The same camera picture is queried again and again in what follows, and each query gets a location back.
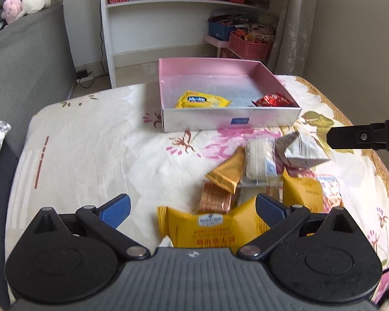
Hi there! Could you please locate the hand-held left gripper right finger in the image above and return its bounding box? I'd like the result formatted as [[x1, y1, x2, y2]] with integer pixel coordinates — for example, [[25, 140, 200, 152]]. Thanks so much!
[[236, 193, 365, 261]]

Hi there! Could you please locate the pink clear snack packet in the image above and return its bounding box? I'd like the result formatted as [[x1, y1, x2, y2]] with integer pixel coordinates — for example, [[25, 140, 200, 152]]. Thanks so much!
[[318, 175, 344, 213]]

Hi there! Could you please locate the gold foil wrapper bar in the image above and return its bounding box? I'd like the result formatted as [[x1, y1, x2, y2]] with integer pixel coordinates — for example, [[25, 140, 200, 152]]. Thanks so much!
[[205, 146, 247, 194]]

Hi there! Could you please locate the floral printed box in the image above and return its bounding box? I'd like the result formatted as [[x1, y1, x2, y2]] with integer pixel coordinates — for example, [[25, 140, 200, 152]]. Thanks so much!
[[248, 24, 275, 43]]

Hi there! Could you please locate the pink cardboard box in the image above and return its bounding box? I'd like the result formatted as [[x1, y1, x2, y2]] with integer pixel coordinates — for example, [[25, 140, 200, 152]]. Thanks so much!
[[158, 57, 303, 133]]

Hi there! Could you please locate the white triangular snack packet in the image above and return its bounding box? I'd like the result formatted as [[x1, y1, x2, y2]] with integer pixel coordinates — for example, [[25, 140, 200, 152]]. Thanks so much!
[[275, 132, 330, 169]]

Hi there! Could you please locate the white bookshelf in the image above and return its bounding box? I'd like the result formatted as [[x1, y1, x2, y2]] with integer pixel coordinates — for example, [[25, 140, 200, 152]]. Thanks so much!
[[99, 0, 289, 89]]

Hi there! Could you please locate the orange cookie packet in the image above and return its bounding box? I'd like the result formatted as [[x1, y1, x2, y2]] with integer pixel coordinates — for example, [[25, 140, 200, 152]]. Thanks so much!
[[197, 181, 232, 214]]

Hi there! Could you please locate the grey sofa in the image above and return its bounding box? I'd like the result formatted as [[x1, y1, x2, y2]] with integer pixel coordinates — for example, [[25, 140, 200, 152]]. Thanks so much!
[[0, 0, 78, 311]]

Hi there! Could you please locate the pink and white plush toy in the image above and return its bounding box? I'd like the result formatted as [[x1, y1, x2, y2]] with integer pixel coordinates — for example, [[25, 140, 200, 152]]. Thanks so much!
[[1, 0, 51, 24]]

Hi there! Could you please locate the blue storage box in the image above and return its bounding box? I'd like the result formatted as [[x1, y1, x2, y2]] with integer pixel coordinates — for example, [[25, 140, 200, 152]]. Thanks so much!
[[208, 19, 237, 41]]

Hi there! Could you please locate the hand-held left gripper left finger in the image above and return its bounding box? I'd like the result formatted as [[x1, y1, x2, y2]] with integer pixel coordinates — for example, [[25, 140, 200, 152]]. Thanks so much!
[[27, 194, 150, 261]]

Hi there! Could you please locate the lace curtain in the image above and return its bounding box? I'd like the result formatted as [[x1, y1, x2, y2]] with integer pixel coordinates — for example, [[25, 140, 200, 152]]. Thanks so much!
[[267, 0, 319, 76]]

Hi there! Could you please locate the floral blanket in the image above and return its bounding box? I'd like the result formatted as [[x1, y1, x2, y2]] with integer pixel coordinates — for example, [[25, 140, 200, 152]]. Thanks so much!
[[6, 75, 389, 311]]

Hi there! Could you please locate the large coral plastic basket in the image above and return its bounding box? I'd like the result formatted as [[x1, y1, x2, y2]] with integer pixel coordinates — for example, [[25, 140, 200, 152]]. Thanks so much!
[[228, 31, 273, 60]]

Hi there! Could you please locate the large yellow wafer packet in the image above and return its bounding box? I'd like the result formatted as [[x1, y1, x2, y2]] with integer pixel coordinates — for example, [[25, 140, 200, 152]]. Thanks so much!
[[282, 168, 325, 237], [157, 197, 271, 255]]

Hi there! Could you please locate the clear rice cracker packet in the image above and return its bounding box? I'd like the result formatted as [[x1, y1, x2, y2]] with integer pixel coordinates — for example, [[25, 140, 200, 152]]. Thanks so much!
[[245, 137, 278, 183]]

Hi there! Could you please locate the small white snack packet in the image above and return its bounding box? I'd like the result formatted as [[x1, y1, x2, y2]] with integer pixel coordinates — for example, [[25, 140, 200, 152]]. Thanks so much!
[[237, 181, 283, 208]]

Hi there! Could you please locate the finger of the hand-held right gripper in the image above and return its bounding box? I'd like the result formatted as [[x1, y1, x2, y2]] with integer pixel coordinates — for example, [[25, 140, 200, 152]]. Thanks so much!
[[327, 119, 389, 152]]

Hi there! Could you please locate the red foil snack packet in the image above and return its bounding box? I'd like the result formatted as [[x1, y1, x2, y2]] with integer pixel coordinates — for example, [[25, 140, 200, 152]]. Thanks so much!
[[251, 93, 294, 108]]

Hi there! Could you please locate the black power cable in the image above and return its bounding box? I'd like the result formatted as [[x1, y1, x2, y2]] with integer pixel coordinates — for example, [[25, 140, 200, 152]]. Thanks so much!
[[74, 23, 105, 89]]

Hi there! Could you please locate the yellow packet with blue label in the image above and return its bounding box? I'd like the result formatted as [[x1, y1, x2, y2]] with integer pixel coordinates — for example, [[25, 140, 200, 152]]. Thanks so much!
[[174, 91, 232, 110]]

